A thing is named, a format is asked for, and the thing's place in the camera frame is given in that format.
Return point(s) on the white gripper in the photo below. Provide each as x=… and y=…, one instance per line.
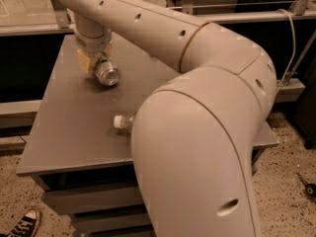
x=93, y=43

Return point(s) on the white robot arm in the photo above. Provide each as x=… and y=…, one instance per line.
x=192, y=138

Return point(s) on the clear plastic water bottle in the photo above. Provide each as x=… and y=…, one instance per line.
x=123, y=122

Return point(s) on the grey drawer cabinet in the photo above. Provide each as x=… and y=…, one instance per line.
x=83, y=162

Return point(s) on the black white sneaker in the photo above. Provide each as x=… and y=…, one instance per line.
x=27, y=226

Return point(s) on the grey metal railing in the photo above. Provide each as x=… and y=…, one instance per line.
x=39, y=17

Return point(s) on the black caster wheel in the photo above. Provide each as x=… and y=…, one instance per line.
x=310, y=188

